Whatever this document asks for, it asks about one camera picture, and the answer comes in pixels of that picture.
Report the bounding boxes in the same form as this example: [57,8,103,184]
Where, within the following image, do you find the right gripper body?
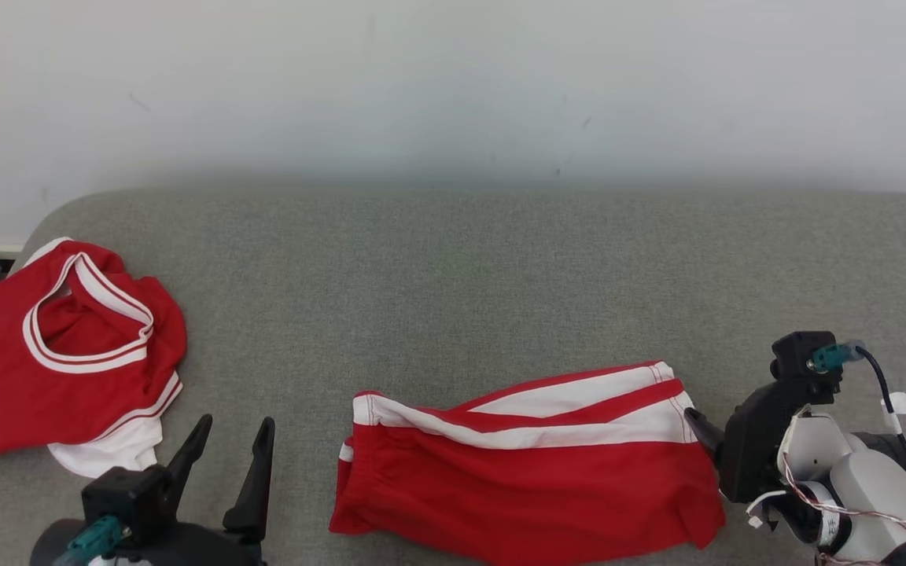
[716,383,808,504]

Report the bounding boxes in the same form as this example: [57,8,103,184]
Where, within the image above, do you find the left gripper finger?
[160,414,214,505]
[223,417,276,543]

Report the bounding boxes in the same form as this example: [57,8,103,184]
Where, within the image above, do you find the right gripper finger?
[683,407,727,464]

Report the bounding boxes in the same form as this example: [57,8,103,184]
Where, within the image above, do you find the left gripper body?
[28,517,267,566]

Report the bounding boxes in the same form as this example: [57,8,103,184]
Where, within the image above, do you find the red white striped shorts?
[329,361,727,566]

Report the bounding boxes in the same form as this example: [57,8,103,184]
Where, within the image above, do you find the thin red white wire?
[779,452,906,566]

